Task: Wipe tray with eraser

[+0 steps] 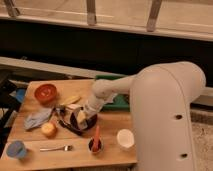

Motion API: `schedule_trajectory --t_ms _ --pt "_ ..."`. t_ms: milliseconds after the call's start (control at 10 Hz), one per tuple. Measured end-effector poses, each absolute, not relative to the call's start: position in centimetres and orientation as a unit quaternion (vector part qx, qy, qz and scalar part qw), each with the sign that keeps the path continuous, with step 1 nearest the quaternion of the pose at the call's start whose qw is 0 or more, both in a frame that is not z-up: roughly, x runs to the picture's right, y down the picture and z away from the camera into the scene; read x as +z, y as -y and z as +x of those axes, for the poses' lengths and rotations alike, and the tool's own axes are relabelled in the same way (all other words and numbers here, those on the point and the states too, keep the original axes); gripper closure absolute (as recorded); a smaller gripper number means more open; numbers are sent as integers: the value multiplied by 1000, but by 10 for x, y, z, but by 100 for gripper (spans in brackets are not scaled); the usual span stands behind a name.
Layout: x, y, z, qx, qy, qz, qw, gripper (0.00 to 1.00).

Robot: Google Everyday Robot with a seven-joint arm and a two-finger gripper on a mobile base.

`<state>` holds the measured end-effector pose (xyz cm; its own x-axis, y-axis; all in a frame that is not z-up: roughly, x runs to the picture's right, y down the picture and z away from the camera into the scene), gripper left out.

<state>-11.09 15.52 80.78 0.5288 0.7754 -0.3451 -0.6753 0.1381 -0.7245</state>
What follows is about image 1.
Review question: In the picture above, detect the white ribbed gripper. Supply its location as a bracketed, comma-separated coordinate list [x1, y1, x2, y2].
[77, 95, 104, 123]

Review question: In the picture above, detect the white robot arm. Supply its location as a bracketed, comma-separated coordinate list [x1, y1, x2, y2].
[84, 62, 206, 171]

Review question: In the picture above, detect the green plastic tray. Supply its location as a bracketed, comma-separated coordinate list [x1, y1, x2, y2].
[95, 75, 130, 111]

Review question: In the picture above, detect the purple bowl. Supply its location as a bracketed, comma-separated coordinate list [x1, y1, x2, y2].
[70, 110, 97, 131]

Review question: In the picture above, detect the banana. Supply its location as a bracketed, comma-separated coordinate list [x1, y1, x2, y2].
[60, 95, 81, 106]

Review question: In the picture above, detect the dark cup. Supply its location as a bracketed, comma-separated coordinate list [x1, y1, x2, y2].
[88, 138, 104, 155]

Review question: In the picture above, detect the metal fork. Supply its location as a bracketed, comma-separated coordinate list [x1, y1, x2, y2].
[40, 145, 73, 152]

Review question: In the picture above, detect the yellow apple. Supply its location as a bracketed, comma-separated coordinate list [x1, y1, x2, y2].
[41, 122, 57, 137]

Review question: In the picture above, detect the red bowl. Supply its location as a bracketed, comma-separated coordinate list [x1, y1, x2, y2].
[34, 84, 57, 104]

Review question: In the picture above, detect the grey cloth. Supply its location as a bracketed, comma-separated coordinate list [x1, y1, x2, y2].
[24, 108, 52, 131]

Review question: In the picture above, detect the white cup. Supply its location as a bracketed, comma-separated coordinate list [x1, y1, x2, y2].
[116, 129, 135, 150]

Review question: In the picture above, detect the blue cup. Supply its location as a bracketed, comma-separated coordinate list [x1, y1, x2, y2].
[6, 140, 27, 159]

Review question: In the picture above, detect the black handled tool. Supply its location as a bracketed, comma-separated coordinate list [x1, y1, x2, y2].
[54, 105, 83, 137]

